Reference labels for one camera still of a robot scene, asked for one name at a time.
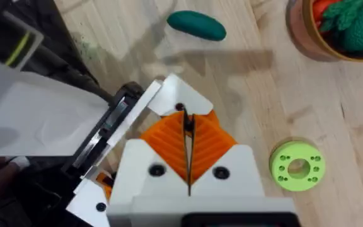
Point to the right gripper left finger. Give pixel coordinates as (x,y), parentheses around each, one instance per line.
(143,170)

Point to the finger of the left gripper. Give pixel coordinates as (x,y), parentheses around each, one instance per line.
(181,93)
(88,203)

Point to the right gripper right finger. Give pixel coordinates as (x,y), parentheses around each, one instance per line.
(232,171)

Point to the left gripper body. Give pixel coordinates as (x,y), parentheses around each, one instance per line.
(43,119)

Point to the green disc with holes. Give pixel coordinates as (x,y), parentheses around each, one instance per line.
(297,165)

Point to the green toy cucumber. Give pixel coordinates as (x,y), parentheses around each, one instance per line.
(197,25)

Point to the wooden tub of toys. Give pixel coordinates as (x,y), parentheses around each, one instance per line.
(339,28)

